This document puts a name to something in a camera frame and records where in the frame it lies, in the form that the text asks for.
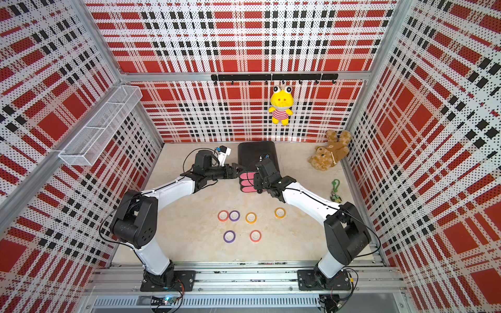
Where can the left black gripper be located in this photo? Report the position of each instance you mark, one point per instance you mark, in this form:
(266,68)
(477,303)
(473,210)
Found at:
(231,175)

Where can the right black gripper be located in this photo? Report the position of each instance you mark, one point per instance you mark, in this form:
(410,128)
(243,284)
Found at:
(256,181)

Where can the orange tape roll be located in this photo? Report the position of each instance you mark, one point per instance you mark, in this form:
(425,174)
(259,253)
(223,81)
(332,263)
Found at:
(251,218)
(280,213)

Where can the red tape roll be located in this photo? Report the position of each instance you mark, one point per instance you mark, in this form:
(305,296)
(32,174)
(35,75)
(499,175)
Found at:
(255,236)
(223,216)

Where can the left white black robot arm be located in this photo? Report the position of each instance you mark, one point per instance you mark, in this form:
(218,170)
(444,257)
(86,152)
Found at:
(136,218)

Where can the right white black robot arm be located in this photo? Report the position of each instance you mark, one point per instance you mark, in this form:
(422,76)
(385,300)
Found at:
(346,234)

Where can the purple tape roll upper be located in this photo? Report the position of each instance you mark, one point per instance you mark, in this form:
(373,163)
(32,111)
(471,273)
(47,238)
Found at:
(234,215)

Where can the purple tape roll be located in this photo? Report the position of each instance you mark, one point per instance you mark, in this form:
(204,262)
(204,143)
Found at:
(234,215)
(229,236)

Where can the purple tape roll lower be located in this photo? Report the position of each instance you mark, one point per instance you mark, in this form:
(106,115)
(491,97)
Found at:
(229,236)

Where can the brown teddy bear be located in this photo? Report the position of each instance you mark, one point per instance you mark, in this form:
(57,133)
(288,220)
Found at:
(335,150)

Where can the yellow frog plush toy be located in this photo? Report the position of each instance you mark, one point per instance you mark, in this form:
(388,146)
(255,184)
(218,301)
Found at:
(281,105)

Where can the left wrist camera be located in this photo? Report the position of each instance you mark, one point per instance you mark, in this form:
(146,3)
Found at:
(222,152)

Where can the green keychain toy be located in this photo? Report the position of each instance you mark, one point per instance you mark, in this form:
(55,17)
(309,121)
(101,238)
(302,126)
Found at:
(334,197)

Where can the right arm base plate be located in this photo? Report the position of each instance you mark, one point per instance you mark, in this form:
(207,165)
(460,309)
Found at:
(313,280)

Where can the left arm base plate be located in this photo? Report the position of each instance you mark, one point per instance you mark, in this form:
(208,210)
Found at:
(170,281)

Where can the black hook rail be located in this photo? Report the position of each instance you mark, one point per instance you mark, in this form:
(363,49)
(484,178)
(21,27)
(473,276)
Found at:
(273,77)

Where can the aluminium front rail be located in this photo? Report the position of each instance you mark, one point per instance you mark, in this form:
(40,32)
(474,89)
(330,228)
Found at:
(365,286)

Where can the white wire mesh shelf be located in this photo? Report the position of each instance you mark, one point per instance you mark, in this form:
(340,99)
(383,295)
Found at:
(91,140)

